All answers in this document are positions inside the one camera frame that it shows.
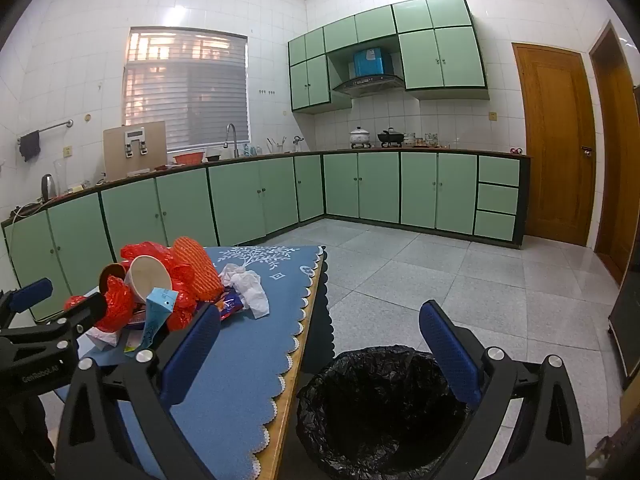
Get green base cabinets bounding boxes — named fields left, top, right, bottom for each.
left=0, top=151, right=532, bottom=323

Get wooden cutting board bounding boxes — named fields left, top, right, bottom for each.
left=103, top=121, right=167, bottom=179

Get orange mesh sponge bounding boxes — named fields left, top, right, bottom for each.
left=172, top=236, right=224, bottom=301

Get metal faucet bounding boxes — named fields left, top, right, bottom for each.
left=223, top=123, right=241, bottom=158

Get wooden door with handle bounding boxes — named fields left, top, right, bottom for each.
left=511, top=42, right=597, bottom=247

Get dark towel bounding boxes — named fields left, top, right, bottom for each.
left=19, top=130, right=42, bottom=162

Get metal towel bar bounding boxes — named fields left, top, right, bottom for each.
left=16, top=119, right=74, bottom=143

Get trash bin with black bag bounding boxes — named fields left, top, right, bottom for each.
left=296, top=345, right=483, bottom=480

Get blue scalloped tablecloth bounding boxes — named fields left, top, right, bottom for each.
left=55, top=245, right=335, bottom=480

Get wooden table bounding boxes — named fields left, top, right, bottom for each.
left=252, top=250, right=327, bottom=480

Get white red wrapper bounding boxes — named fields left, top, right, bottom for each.
left=85, top=325, right=123, bottom=352

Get red plastic bag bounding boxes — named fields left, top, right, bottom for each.
left=64, top=241, right=211, bottom=333

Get row of jars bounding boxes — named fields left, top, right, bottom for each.
left=402, top=131, right=451, bottom=149

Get light blue carton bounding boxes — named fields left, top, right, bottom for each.
left=135, top=287, right=181, bottom=356

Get dark glass cabinet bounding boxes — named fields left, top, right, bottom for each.
left=607, top=240, right=640, bottom=391

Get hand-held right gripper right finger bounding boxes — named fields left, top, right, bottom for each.
left=418, top=300, right=587, bottom=480

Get green wall cabinets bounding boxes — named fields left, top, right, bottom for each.
left=287, top=0, right=491, bottom=115

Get brown paper cup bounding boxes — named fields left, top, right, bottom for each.
left=98, top=262, right=127, bottom=296

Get blue box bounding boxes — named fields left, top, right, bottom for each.
left=353, top=47, right=391, bottom=80

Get window with blinds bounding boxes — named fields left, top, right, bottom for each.
left=122, top=26, right=251, bottom=153

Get white tissue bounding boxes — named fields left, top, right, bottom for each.
left=218, top=263, right=271, bottom=320

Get plain wooden door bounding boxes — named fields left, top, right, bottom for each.
left=588, top=20, right=640, bottom=286

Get blue snack packet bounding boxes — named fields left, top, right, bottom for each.
left=215, top=292, right=246, bottom=322

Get white rack on board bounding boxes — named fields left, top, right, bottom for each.
left=123, top=130, right=149, bottom=157

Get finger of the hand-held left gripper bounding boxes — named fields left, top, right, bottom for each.
left=0, top=294, right=108, bottom=358
left=0, top=278, right=54, bottom=332

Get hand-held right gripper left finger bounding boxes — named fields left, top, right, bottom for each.
left=54, top=301, right=222, bottom=480

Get range hood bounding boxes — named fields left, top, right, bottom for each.
left=332, top=74, right=405, bottom=99

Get white paper cup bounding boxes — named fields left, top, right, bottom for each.
left=124, top=255, right=173, bottom=306

